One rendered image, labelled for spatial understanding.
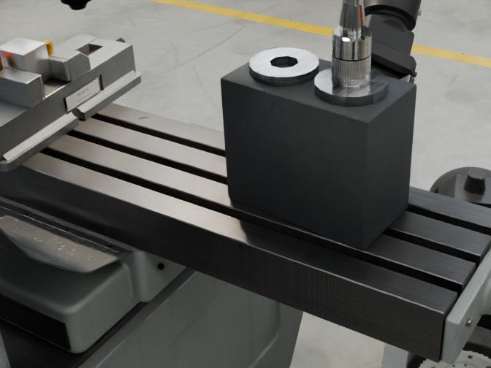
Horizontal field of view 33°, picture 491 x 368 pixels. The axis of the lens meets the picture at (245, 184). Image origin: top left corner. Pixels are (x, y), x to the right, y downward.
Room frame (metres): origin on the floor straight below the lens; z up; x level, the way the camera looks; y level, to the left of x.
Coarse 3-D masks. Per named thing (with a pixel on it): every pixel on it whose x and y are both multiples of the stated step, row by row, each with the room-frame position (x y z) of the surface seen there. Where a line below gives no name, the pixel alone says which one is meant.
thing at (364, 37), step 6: (336, 30) 0.91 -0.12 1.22; (366, 30) 0.90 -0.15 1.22; (336, 36) 0.89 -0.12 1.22; (342, 36) 0.89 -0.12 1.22; (348, 36) 0.89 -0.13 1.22; (354, 36) 0.89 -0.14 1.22; (360, 36) 0.89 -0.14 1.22; (366, 36) 0.89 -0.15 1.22; (336, 42) 0.89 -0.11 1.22; (342, 42) 0.88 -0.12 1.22; (348, 42) 0.88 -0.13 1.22; (354, 42) 0.88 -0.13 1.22; (360, 42) 0.88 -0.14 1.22; (366, 42) 0.88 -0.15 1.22
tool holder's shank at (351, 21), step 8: (344, 0) 0.90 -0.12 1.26; (352, 0) 0.89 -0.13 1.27; (360, 0) 0.89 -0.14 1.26; (344, 8) 0.90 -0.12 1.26; (352, 8) 0.89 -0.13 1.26; (360, 8) 0.89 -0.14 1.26; (344, 16) 0.89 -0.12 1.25; (352, 16) 0.89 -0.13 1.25; (360, 16) 0.89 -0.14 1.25; (344, 24) 0.89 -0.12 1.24; (352, 24) 0.89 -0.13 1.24; (360, 24) 0.89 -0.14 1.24; (344, 32) 0.90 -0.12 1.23; (352, 32) 0.89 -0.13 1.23; (360, 32) 0.90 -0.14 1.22
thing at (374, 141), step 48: (288, 48) 1.01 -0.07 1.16; (240, 96) 0.94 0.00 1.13; (288, 96) 0.89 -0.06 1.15; (336, 96) 0.87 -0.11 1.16; (384, 96) 0.88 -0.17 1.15; (240, 144) 0.94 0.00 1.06; (288, 144) 0.89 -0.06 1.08; (336, 144) 0.85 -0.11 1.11; (384, 144) 0.85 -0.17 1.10; (240, 192) 0.94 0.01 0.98; (288, 192) 0.89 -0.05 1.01; (336, 192) 0.84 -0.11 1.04; (384, 192) 0.86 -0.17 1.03; (336, 240) 0.84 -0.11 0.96
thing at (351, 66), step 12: (336, 48) 0.89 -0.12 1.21; (348, 48) 0.88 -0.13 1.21; (360, 48) 0.88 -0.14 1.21; (336, 60) 0.89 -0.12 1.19; (348, 60) 0.88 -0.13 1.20; (360, 60) 0.88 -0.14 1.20; (336, 72) 0.89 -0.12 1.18; (348, 72) 0.88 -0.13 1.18; (360, 72) 0.88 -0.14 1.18; (336, 84) 0.89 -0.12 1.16; (348, 84) 0.88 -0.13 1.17; (360, 84) 0.88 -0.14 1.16
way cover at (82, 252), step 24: (0, 216) 1.04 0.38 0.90; (24, 216) 1.04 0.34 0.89; (0, 240) 0.81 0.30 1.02; (24, 240) 0.96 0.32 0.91; (48, 240) 0.97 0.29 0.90; (72, 240) 0.97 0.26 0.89; (96, 240) 0.97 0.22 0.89; (48, 264) 0.82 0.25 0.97; (72, 264) 0.89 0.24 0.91; (96, 264) 0.90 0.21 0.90
